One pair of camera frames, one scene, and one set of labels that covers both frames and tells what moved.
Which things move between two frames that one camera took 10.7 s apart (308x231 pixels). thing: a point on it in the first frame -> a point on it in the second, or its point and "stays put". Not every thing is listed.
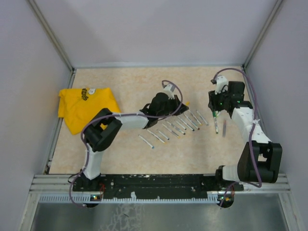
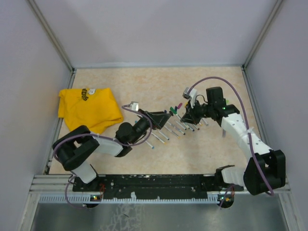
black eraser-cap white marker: x=180 y=124 stays put
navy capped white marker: x=186 y=124 stays put
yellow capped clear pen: x=176 y=134 stays put
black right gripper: x=212 y=97 -> x=191 y=119
